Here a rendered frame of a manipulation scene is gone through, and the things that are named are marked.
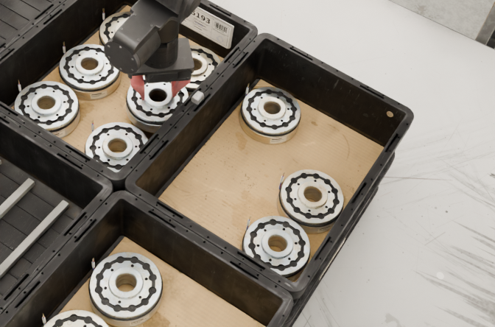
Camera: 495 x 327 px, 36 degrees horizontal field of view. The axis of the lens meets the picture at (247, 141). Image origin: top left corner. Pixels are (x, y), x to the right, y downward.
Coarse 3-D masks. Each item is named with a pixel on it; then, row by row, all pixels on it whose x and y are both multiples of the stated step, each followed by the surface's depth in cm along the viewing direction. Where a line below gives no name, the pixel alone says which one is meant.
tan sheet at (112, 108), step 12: (120, 12) 143; (96, 36) 139; (180, 36) 141; (120, 84) 133; (108, 96) 131; (120, 96) 131; (84, 108) 128; (96, 108) 129; (108, 108) 129; (120, 108) 129; (84, 120) 127; (96, 120) 127; (108, 120) 128; (120, 120) 128; (72, 132) 125; (84, 132) 126; (144, 132) 127; (72, 144) 124; (84, 144) 124
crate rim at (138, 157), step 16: (80, 0) 130; (48, 16) 126; (224, 16) 132; (32, 32) 124; (256, 32) 130; (16, 48) 121; (240, 48) 128; (0, 64) 119; (224, 64) 125; (208, 80) 122; (16, 112) 114; (176, 112) 118; (32, 128) 113; (160, 128) 116; (64, 144) 112; (144, 144) 113; (80, 160) 110; (112, 176) 109
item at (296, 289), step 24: (288, 48) 129; (336, 72) 127; (384, 96) 125; (192, 120) 118; (408, 120) 123; (168, 144) 114; (144, 168) 111; (144, 192) 108; (360, 192) 115; (168, 216) 107; (216, 240) 105; (336, 240) 108; (312, 264) 105; (288, 288) 102
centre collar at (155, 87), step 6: (156, 84) 126; (144, 90) 125; (150, 90) 125; (156, 90) 126; (162, 90) 126; (168, 90) 126; (168, 96) 125; (150, 102) 124; (156, 102) 124; (162, 102) 124; (168, 102) 124
